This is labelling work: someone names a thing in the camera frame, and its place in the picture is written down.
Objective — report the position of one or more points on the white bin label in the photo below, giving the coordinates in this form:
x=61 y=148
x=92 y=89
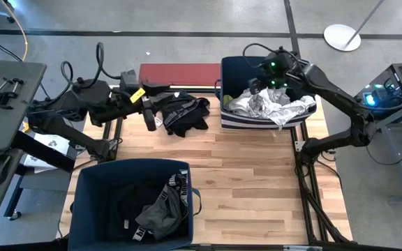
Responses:
x=183 y=176

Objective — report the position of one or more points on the navy white striped fabric bin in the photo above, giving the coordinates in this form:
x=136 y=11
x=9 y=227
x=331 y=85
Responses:
x=236 y=73

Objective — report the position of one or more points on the silver metal bracket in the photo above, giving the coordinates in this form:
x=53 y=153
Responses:
x=302 y=248

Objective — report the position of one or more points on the red mat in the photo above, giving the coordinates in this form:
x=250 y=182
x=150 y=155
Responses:
x=178 y=74

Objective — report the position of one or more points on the grey desk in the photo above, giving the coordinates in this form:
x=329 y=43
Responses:
x=5 y=104

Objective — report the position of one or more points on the plain navy fabric bin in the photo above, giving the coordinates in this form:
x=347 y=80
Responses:
x=96 y=205

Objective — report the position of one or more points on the white grey patterned garment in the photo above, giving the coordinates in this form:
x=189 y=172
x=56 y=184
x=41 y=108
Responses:
x=267 y=108

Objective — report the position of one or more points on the black computer tower with lights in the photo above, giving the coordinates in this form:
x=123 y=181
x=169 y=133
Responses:
x=396 y=87

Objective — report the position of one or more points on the black white logo briefs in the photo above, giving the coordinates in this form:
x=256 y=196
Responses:
x=179 y=182

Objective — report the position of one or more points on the yellow tag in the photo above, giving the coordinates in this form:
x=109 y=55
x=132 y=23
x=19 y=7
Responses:
x=137 y=95

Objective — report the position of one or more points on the white papers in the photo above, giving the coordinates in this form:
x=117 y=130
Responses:
x=49 y=143

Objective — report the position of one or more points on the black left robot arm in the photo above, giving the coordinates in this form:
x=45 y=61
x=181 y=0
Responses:
x=93 y=104

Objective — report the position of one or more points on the floor stand round white base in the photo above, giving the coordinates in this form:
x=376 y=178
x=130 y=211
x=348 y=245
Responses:
x=341 y=37

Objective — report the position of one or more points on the black desk clamp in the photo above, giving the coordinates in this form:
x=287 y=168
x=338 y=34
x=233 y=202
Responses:
x=3 y=96

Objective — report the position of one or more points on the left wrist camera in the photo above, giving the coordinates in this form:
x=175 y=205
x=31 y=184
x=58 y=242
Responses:
x=129 y=80

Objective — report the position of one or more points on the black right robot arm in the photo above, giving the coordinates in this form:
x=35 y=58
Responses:
x=333 y=90

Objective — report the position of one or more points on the grey metal table frame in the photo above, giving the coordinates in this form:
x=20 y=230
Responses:
x=400 y=164

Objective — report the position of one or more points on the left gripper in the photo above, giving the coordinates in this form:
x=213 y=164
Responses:
x=127 y=106

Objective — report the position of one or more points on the black diagonal support beam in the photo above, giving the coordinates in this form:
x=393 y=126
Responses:
x=47 y=155

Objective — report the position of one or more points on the black shorts grey waistband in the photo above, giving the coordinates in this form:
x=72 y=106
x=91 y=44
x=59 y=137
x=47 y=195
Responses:
x=187 y=115

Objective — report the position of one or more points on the dark olive grey garment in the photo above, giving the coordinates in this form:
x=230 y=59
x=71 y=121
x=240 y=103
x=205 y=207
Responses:
x=161 y=216

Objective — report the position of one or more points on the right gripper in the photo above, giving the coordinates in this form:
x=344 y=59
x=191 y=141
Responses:
x=277 y=73

